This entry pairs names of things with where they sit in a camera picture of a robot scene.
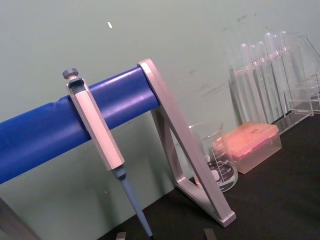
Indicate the grey and blue pipette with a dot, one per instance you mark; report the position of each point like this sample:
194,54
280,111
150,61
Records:
96,127

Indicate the black table cloth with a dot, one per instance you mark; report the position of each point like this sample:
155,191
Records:
270,200

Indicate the clear glass beaker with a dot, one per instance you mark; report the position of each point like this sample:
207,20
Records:
222,172

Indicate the clear acrylic pipette stand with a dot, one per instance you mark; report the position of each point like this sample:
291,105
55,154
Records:
292,110

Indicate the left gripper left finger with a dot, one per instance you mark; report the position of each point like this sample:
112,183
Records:
121,236

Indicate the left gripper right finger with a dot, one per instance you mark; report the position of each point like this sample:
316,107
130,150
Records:
209,235

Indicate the blue bar rack, silver ends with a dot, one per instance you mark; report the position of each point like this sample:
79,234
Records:
37,140

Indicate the pink pipette tip box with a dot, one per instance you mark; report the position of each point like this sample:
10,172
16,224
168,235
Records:
252,147

